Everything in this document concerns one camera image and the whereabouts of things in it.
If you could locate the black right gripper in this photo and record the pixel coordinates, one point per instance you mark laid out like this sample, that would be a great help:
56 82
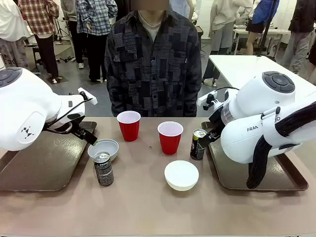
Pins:
216 122

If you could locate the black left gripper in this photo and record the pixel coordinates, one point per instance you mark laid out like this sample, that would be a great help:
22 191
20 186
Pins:
64 127

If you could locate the black Pepsi can yellow rim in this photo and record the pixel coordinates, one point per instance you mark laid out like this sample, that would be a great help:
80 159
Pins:
195 149

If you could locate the grey bowl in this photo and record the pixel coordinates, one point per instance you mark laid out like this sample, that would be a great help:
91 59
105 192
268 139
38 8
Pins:
108 148

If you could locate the red plastic cup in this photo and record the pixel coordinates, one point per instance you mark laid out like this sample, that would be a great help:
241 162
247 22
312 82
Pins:
129 130
170 144

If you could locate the white bowl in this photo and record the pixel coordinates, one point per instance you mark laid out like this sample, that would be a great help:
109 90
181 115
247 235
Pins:
181 175

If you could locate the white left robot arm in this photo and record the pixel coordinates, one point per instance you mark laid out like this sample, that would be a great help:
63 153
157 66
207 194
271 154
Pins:
27 106

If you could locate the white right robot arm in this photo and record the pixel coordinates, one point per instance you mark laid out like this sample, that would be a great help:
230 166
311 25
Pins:
256 133

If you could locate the brown plastic tray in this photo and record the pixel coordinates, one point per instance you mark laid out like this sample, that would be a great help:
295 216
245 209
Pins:
49 163
279 172

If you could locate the white folding table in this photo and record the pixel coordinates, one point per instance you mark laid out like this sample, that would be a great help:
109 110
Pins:
237 71

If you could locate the person in patchwork shirt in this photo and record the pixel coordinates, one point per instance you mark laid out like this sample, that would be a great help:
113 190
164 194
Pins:
153 74

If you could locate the person in dark grey top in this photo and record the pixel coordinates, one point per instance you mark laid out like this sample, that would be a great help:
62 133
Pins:
74 37

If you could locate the person in blue plaid shirt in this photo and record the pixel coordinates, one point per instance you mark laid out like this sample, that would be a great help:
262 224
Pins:
95 19

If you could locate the person in beige hoodie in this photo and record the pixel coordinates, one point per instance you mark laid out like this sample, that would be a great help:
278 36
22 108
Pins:
225 19

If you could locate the black vertical pole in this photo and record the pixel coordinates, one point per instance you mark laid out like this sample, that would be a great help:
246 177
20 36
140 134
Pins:
267 32

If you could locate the person in red plaid shirt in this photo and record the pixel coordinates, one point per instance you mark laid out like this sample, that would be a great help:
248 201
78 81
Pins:
39 22

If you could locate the white background table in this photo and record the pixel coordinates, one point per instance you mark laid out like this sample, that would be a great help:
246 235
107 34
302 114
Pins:
284 32

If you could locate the person in white top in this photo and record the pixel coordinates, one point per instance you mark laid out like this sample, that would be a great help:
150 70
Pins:
10 24

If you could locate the person in blue jacket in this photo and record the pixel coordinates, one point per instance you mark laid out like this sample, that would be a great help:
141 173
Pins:
265 10

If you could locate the person in black jacket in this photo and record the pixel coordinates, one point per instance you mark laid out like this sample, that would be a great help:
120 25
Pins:
301 24

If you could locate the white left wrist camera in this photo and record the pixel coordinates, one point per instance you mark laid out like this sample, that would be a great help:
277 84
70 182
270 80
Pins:
87 95

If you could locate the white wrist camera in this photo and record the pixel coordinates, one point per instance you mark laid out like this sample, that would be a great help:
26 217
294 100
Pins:
87 95
206 97

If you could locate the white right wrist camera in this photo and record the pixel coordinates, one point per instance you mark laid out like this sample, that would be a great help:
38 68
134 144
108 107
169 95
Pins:
206 97

